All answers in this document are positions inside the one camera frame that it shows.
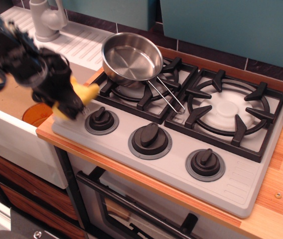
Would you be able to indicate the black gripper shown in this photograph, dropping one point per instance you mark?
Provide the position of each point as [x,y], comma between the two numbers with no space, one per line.
[57,88]

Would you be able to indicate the yellow stuffed duck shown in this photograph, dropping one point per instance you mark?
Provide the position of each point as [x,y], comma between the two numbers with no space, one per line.
[84,93]

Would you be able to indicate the stainless steel pan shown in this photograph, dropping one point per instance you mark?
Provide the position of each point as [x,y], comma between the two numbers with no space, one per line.
[130,59]

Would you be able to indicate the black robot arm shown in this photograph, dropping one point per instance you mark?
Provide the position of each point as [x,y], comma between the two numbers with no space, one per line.
[20,57]

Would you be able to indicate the black left stove knob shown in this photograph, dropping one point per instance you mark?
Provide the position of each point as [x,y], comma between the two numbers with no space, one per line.
[101,122]

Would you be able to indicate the black stove knob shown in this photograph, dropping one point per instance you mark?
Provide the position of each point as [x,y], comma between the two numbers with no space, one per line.
[150,142]
[101,122]
[205,165]

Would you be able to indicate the black middle stove knob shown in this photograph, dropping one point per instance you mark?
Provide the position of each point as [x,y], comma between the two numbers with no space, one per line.
[150,142]

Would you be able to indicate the grey toy stove top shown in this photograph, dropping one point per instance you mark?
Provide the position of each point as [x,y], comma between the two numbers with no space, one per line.
[235,192]

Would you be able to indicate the black right stove knob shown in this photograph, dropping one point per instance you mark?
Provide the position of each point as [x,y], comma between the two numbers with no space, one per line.
[205,165]

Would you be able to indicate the orange plastic plate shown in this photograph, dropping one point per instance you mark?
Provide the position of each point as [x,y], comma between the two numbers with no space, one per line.
[37,114]

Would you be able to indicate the white toy sink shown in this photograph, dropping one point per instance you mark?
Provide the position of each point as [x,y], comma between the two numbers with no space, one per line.
[19,143]

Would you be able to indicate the black left burner grate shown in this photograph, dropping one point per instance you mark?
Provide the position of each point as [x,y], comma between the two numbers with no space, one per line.
[152,100]

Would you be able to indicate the black burner grate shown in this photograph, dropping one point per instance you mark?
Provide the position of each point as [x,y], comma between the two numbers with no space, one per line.
[152,100]
[237,116]

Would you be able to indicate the grey toy faucet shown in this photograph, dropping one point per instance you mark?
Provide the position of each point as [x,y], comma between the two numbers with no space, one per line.
[47,22]

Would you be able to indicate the wooden drawer cabinet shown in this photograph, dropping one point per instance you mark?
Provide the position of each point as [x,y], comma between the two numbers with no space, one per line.
[42,201]

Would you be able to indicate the black right burner grate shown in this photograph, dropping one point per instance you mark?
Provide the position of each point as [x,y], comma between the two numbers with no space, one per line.
[237,116]

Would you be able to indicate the oven door with handle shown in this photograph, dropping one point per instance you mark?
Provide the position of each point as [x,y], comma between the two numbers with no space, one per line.
[134,214]

